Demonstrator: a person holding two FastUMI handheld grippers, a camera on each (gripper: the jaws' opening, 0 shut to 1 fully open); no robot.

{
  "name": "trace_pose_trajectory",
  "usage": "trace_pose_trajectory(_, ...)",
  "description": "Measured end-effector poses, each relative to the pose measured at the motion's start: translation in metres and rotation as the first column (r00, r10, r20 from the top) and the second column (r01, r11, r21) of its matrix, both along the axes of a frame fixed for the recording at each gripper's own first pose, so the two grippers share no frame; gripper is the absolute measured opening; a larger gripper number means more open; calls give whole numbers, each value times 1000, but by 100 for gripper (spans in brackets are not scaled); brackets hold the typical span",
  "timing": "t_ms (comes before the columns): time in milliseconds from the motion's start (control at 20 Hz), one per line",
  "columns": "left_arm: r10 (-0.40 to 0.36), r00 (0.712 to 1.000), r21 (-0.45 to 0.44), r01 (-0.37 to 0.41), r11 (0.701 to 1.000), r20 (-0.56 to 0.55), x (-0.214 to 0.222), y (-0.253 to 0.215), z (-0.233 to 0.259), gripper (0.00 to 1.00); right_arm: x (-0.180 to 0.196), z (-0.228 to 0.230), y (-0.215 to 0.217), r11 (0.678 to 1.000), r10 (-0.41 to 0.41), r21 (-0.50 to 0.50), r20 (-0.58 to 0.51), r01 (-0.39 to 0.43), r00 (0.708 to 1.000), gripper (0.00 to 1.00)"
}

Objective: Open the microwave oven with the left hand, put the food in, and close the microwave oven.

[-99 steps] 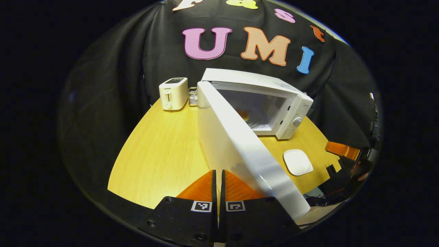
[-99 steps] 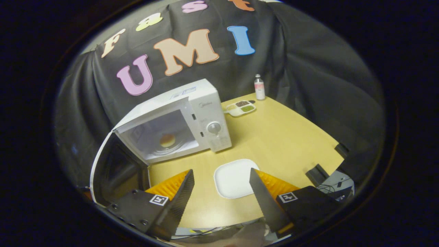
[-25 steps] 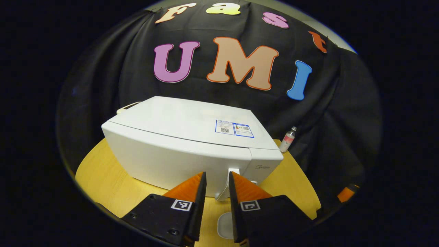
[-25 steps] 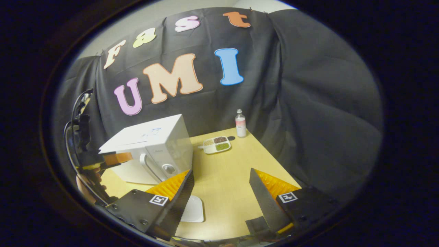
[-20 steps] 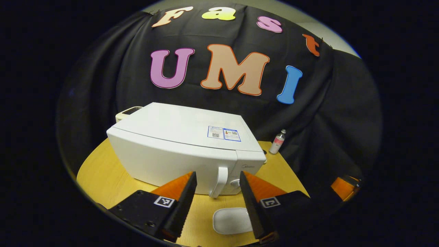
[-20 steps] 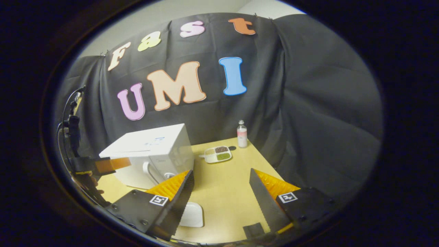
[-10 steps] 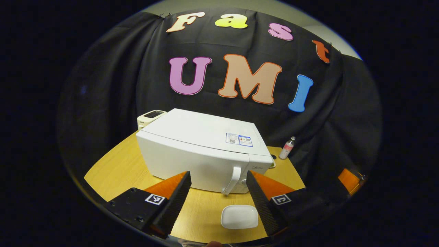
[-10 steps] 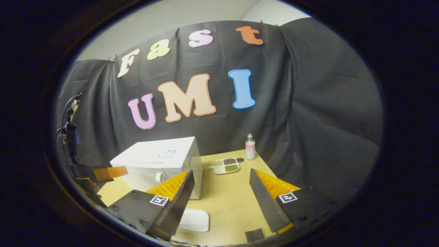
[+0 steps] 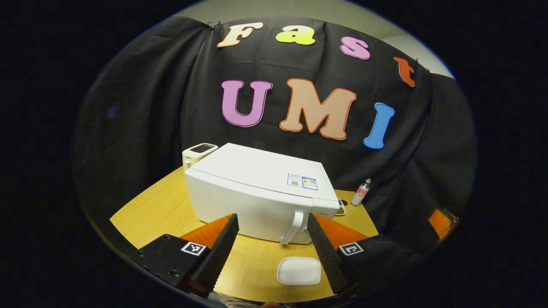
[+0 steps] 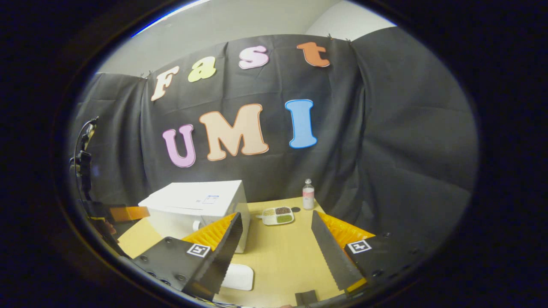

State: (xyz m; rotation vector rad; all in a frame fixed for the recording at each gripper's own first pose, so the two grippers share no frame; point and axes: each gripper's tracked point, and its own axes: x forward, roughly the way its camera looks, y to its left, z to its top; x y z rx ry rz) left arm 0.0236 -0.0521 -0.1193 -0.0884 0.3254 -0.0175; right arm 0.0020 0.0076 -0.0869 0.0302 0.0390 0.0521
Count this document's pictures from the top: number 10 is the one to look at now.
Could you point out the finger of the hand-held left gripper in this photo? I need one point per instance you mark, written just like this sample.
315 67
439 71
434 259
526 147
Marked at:
98 211

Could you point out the white divided tray with grains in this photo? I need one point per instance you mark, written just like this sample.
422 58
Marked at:
278 216

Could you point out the black backdrop cloth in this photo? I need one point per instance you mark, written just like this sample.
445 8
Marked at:
385 141

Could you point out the small bottle with pink label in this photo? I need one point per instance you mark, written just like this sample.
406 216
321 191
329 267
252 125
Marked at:
308 196

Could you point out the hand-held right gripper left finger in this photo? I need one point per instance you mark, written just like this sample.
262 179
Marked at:
216 256

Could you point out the small black block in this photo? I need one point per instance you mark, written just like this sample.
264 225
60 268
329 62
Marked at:
306 297

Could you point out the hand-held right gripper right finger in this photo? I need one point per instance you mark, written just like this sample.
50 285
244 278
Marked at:
334 254

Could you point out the white microwave oven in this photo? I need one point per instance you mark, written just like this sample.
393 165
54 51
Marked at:
197 199

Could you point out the white square plate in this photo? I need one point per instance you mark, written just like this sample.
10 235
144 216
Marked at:
239 278

